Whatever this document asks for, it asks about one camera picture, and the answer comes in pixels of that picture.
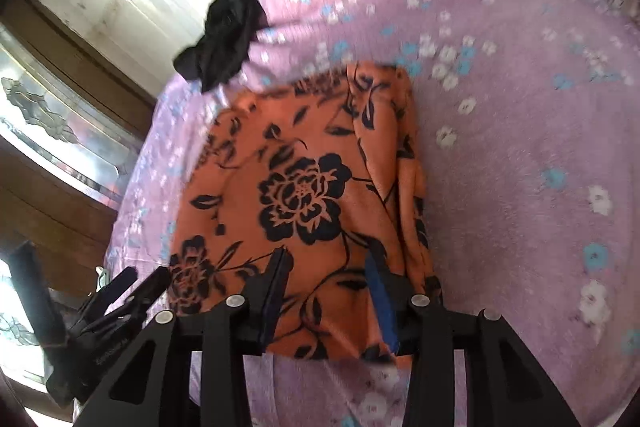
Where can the black cloth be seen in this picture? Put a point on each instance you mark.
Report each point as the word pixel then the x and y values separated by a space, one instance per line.
pixel 225 37

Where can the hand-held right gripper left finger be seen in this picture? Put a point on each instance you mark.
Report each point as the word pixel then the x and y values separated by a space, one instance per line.
pixel 272 302

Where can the purple floral bedsheet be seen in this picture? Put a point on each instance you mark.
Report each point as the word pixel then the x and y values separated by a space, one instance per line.
pixel 500 107

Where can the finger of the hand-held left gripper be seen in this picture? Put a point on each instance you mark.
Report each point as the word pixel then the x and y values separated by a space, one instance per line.
pixel 112 289
pixel 147 294

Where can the orange black floral garment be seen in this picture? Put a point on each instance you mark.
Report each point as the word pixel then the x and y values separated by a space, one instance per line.
pixel 300 157

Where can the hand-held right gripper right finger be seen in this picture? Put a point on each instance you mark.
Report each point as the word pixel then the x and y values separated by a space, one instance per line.
pixel 382 307

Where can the etched glass wooden door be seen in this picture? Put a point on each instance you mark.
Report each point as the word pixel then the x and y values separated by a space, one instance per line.
pixel 50 107

